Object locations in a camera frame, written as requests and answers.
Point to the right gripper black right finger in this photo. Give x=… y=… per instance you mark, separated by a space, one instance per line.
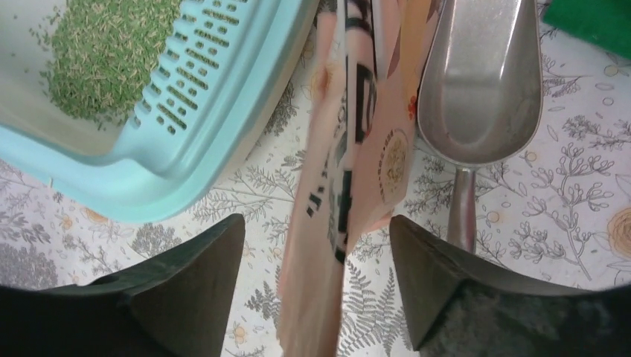
x=458 y=304

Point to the grey litter scoop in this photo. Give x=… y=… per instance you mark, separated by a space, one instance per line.
x=480 y=99

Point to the pink cat litter bag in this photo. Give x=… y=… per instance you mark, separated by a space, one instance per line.
x=369 y=57

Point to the teal litter box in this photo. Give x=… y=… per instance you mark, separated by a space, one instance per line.
x=220 y=77

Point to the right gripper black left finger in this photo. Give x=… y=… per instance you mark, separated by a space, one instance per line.
x=176 y=303

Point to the green cat litter pile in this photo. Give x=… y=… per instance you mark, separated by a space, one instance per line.
x=102 y=55

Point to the dark green garment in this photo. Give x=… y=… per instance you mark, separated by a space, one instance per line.
x=603 y=23

